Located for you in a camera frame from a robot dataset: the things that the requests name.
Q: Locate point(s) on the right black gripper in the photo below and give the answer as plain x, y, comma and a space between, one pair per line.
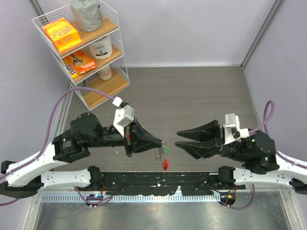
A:
211, 143

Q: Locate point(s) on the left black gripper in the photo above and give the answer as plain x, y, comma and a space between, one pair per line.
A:
137, 139

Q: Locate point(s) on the keyring bunch with red tag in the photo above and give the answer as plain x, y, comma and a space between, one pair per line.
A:
160, 155

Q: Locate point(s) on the key with green tag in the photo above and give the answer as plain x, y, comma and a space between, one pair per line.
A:
165, 147

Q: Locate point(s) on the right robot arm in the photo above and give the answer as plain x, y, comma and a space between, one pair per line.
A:
261, 162

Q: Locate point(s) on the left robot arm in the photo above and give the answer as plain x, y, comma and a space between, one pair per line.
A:
36, 173

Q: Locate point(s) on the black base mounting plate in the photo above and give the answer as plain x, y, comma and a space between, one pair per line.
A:
159, 183

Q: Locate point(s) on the cream patterned cup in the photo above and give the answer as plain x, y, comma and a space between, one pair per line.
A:
105, 73

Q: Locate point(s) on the grey green small vase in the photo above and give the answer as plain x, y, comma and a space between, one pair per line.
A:
85, 83

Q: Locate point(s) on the yellow candy packet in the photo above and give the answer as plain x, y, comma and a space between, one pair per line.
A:
73, 73

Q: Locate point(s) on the orange snack packet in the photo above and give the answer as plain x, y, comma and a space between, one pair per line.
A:
80, 62

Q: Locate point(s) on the white labelled tub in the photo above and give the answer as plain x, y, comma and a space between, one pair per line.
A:
100, 48

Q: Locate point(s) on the orange snack box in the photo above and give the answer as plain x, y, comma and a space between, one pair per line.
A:
62, 34

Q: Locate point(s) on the grey paper bag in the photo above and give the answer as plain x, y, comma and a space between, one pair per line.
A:
87, 14

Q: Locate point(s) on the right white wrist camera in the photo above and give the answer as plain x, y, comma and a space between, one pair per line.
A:
232, 130

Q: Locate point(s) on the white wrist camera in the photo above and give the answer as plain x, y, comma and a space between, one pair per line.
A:
232, 130
124, 115

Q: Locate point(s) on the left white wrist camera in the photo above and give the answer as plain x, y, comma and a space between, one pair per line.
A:
124, 115

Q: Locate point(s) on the white slotted cable duct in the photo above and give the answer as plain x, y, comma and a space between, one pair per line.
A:
177, 197

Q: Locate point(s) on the white wire shelf rack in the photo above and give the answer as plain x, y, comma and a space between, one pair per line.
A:
117, 61

